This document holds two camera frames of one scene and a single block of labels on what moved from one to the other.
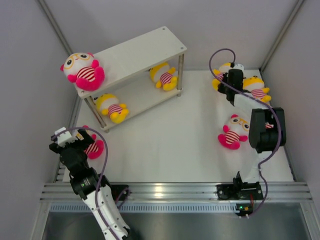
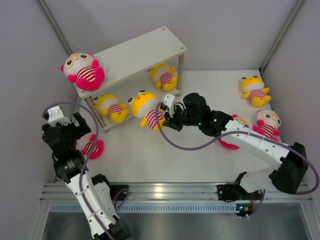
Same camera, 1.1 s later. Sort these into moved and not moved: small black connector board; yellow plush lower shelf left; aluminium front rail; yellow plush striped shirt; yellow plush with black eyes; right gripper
Moved: right gripper; yellow plush striped shirt
Not moved: yellow plush with black eyes; small black connector board; yellow plush lower shelf left; aluminium front rail
